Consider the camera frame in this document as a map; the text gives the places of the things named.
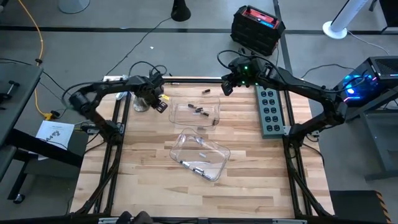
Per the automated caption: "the white fan base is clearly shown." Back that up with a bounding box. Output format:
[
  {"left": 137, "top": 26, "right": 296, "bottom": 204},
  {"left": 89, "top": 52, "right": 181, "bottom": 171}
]
[{"left": 322, "top": 0, "right": 369, "bottom": 40}]

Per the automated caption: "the black stand base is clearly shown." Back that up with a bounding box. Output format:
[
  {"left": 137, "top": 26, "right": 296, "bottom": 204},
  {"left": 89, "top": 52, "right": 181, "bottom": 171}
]
[{"left": 170, "top": 0, "right": 192, "bottom": 22}]

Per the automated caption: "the black hazard-striped mat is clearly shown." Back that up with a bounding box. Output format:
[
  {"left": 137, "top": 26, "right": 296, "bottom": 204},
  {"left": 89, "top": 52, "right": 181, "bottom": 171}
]
[{"left": 329, "top": 190, "right": 392, "bottom": 224}]

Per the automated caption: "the yellow extension cable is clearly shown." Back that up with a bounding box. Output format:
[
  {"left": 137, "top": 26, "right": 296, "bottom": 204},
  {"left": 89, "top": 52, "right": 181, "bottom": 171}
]
[{"left": 17, "top": 0, "right": 60, "bottom": 121}]

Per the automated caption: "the computer case with RGB lights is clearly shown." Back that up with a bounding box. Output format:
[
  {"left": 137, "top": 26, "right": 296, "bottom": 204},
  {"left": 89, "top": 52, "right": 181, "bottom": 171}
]
[{"left": 332, "top": 55, "right": 398, "bottom": 108}]

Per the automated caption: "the person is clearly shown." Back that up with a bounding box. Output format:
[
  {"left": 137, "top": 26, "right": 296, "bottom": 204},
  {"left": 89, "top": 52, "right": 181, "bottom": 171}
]
[{"left": 117, "top": 210, "right": 154, "bottom": 224}]

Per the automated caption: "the black clamp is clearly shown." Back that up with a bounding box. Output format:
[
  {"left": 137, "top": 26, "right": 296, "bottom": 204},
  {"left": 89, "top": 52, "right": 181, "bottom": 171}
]
[{"left": 0, "top": 80, "right": 21, "bottom": 110}]

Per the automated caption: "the black aluminium frame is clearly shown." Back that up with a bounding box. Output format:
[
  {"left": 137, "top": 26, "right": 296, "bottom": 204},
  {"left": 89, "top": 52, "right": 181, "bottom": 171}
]
[{"left": 70, "top": 76, "right": 335, "bottom": 224}]

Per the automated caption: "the white coiled cable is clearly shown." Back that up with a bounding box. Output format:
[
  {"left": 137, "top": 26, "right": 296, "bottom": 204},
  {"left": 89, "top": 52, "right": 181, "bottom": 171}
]
[{"left": 103, "top": 75, "right": 129, "bottom": 101}]

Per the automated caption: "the grey desk top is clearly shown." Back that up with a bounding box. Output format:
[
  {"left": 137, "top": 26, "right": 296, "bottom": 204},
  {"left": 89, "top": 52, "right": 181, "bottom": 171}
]
[{"left": 0, "top": 63, "right": 44, "bottom": 147}]

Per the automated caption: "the white paper sheet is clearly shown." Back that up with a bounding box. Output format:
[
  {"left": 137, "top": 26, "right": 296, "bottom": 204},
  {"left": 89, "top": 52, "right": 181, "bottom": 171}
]
[{"left": 35, "top": 119, "right": 76, "bottom": 151}]

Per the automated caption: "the black desk base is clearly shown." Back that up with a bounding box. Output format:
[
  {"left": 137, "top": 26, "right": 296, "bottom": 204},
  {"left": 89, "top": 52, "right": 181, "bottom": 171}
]
[{"left": 0, "top": 129, "right": 90, "bottom": 205}]

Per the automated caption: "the glass jar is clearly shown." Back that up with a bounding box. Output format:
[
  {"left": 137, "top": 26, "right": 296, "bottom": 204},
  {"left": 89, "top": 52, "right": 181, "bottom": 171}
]
[{"left": 132, "top": 95, "right": 150, "bottom": 113}]

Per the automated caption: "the dark cabinet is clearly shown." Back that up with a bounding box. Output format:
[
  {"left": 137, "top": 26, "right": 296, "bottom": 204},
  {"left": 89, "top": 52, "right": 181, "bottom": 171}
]
[{"left": 378, "top": 0, "right": 398, "bottom": 34}]

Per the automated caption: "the clear plastic bin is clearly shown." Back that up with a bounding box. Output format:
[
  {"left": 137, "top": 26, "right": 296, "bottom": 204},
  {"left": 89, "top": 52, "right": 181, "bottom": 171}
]
[
  {"left": 169, "top": 95, "right": 221, "bottom": 131},
  {"left": 169, "top": 127, "right": 231, "bottom": 182}
]

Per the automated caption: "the grey round pedestal base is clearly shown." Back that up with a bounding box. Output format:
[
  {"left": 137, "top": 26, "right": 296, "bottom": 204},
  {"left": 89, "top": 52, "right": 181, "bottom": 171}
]
[{"left": 58, "top": 0, "right": 91, "bottom": 14}]

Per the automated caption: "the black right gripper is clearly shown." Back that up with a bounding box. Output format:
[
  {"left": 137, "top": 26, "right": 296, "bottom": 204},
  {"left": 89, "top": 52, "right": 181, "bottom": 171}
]
[{"left": 221, "top": 58, "right": 257, "bottom": 96}]

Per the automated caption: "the black and red tool case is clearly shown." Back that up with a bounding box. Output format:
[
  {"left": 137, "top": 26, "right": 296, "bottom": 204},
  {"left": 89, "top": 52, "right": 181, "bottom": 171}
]
[{"left": 230, "top": 4, "right": 286, "bottom": 57}]

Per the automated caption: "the grey metal stand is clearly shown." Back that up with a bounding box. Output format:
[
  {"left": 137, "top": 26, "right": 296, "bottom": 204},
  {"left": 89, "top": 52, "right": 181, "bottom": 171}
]
[{"left": 341, "top": 90, "right": 398, "bottom": 182}]

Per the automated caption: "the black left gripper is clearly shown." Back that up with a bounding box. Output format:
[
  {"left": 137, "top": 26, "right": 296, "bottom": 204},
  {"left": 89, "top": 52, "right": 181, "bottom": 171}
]
[{"left": 143, "top": 77, "right": 169, "bottom": 113}]

